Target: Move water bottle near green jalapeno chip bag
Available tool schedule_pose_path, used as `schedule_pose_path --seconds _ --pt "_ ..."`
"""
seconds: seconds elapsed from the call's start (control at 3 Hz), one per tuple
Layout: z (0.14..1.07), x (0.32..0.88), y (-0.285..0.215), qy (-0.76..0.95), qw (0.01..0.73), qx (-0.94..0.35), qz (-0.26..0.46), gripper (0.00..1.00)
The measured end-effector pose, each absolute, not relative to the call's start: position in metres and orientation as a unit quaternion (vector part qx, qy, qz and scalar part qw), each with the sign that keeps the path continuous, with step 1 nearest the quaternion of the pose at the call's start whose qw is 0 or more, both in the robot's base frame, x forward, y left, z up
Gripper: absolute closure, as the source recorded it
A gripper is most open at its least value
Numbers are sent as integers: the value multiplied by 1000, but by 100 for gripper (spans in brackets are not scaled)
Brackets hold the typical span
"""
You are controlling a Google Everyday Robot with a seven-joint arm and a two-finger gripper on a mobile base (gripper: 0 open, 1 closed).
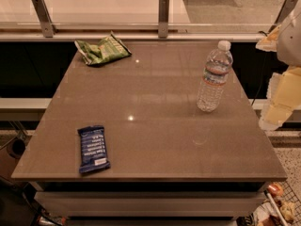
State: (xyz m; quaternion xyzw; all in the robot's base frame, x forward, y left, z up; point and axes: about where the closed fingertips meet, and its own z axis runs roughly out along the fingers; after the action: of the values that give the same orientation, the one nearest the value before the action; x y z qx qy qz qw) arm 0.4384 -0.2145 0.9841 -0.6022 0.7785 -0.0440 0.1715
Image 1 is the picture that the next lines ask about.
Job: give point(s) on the clear plastic water bottle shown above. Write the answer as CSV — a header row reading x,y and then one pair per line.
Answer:
x,y
214,78

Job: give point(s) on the right metal rail bracket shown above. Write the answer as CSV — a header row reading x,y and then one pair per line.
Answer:
x,y
286,9

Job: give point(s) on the blue snack bar wrapper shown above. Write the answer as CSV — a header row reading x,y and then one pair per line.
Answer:
x,y
93,149

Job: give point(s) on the green jalapeno chip bag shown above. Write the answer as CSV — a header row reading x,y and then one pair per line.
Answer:
x,y
107,50

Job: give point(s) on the left metal rail bracket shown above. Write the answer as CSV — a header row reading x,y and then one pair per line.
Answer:
x,y
46,24

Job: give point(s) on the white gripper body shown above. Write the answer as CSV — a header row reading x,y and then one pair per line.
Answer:
x,y
291,42

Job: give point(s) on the metal rail bracket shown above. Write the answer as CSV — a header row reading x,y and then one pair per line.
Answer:
x,y
46,24
163,15
286,9

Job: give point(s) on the middle metal rail bracket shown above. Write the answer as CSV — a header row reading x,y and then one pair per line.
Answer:
x,y
163,15

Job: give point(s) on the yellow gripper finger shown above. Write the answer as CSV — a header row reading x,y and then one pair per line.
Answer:
x,y
269,43
283,98

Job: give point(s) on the white drawer front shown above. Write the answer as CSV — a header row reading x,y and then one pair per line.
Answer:
x,y
150,204

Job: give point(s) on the wire basket with snacks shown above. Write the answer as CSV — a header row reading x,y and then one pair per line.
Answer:
x,y
280,208

